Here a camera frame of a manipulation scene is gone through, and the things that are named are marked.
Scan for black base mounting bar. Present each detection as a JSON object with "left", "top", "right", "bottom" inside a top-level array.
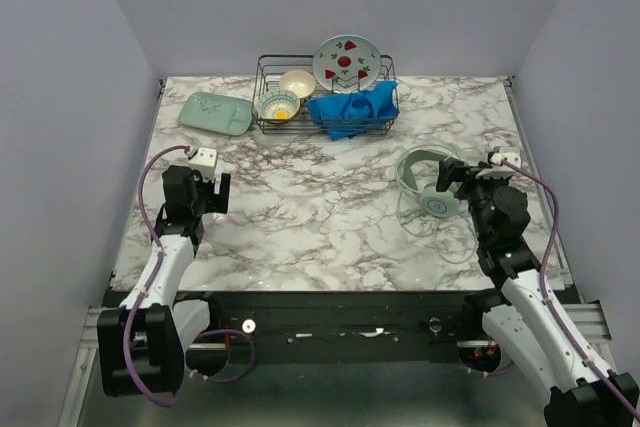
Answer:
[{"left": 177, "top": 291, "right": 499, "bottom": 369}]

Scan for blue cloth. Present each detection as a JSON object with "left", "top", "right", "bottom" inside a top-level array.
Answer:
[{"left": 308, "top": 81, "right": 399, "bottom": 141}]

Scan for mint green rectangular tray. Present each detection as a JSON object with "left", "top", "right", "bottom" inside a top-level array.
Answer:
[{"left": 178, "top": 92, "right": 253, "bottom": 136}]

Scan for aluminium rail frame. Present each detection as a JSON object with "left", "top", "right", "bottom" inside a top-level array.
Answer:
[{"left": 80, "top": 74, "right": 622, "bottom": 409}]

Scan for strawberry pattern plate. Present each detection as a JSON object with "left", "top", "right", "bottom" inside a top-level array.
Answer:
[{"left": 312, "top": 35, "right": 382, "bottom": 94}]

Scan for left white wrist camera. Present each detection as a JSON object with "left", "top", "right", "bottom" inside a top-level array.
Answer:
[{"left": 188, "top": 147, "right": 218, "bottom": 183}]

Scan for mint green headphones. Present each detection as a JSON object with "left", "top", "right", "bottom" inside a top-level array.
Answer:
[{"left": 395, "top": 145, "right": 461, "bottom": 219}]

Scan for blue yellow patterned bowl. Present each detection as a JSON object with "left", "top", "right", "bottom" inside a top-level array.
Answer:
[{"left": 256, "top": 89, "right": 301, "bottom": 124}]

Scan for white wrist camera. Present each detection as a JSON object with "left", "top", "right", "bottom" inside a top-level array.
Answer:
[
  {"left": 475, "top": 147, "right": 522, "bottom": 179},
  {"left": 188, "top": 147, "right": 218, "bottom": 183}
]

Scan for cream bowl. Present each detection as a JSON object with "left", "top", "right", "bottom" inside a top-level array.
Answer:
[{"left": 278, "top": 69, "right": 316, "bottom": 99}]

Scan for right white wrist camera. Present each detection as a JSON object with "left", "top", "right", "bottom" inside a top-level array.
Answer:
[{"left": 475, "top": 147, "right": 522, "bottom": 179}]

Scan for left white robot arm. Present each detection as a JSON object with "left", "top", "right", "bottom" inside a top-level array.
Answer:
[{"left": 97, "top": 165, "right": 231, "bottom": 397}]

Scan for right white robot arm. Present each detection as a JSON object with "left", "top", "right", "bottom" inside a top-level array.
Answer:
[{"left": 436, "top": 153, "right": 639, "bottom": 426}]

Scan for black wire dish rack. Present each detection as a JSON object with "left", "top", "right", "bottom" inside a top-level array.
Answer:
[{"left": 253, "top": 54, "right": 399, "bottom": 140}]

